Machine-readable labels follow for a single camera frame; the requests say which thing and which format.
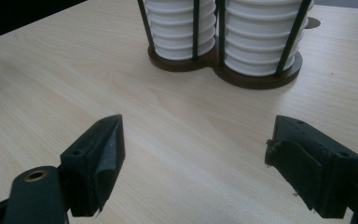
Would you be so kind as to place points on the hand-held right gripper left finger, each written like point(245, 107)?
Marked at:
point(87, 161)

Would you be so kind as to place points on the tall stack of white cups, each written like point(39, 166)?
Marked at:
point(258, 37)

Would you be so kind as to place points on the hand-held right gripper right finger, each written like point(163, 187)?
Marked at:
point(317, 168)

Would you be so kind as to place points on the short stack of white cups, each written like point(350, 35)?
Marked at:
point(174, 31)

